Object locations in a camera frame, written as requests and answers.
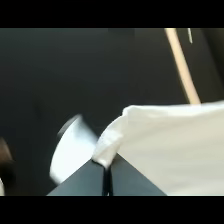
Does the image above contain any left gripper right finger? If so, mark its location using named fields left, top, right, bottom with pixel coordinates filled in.
left=109, top=153, right=167, bottom=196

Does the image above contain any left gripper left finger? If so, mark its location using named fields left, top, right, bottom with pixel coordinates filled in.
left=46, top=158, right=105, bottom=196

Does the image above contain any white garment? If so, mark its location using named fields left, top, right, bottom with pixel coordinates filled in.
left=92, top=101, right=224, bottom=196

